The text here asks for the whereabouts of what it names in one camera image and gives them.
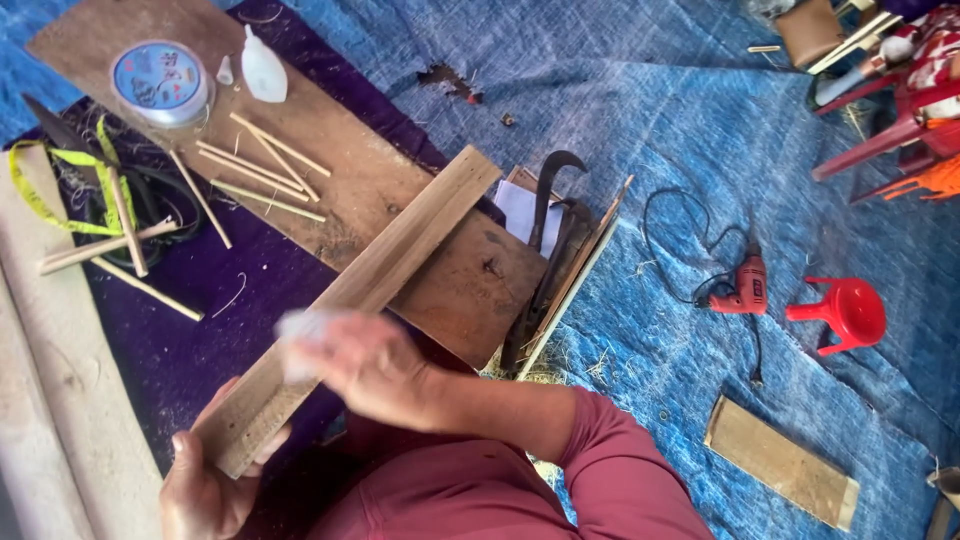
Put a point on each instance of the dark knife blade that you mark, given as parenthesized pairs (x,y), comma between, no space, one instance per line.
(56,127)

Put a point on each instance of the dark machete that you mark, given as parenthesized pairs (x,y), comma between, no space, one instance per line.
(551,270)

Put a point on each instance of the thick bamboo stick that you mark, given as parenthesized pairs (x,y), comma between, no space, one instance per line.
(146,289)
(129,225)
(97,247)

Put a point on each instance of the red plastic chair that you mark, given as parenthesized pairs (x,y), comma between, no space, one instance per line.
(900,131)

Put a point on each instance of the beige mat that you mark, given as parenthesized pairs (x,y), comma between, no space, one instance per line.
(52,375)

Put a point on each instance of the blue woven tarp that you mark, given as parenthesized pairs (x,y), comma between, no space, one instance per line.
(675,135)

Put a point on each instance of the thin wooden slats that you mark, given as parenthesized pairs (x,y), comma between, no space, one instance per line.
(581,277)

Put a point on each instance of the white glue bottle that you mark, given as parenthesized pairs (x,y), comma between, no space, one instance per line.
(264,71)

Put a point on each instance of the white paper sheet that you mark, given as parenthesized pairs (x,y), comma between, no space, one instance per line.
(517,210)

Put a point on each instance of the heap of dry straw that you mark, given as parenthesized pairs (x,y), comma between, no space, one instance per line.
(540,367)

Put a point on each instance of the yellow measuring tape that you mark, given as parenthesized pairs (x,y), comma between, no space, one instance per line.
(45,202)

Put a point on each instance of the clear fishing line spool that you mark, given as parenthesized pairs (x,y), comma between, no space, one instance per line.
(159,81)

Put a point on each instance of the long pale wooden plank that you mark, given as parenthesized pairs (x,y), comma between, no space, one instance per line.
(390,255)

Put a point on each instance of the orange plastic chair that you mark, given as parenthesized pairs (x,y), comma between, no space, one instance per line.
(934,184)

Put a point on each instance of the white sandpaper piece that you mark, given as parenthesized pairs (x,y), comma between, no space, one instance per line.
(300,330)

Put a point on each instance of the small wood offcut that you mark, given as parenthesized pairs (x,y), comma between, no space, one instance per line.
(763,49)

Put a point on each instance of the person's maroon shirt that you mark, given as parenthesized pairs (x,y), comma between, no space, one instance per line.
(487,495)

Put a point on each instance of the person's right hand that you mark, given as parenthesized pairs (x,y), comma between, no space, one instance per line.
(375,367)

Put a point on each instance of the brown box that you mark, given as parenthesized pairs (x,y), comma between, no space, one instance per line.
(808,30)

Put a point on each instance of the curved dark sickle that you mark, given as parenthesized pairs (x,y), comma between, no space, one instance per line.
(546,195)

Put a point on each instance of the large brown wooden board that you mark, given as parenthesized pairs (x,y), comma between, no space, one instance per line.
(352,172)

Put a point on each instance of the red electric drill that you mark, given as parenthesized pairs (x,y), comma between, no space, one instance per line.
(746,289)

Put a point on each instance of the pale wooden slat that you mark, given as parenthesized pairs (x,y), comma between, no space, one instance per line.
(855,43)

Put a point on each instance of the small pale wooden board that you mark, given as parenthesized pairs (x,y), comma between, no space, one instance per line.
(780,461)

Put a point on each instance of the scatter of thin bamboo sticks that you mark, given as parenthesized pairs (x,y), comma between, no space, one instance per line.
(255,169)

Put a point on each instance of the purple cloth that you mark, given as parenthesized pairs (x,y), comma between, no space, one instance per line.
(187,337)

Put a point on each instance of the small red plastic stool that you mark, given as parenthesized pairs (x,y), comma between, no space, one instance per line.
(851,311)

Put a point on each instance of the person's left hand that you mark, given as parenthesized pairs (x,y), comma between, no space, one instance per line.
(195,495)

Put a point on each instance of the person's right fingers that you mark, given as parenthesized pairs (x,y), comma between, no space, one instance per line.
(315,349)

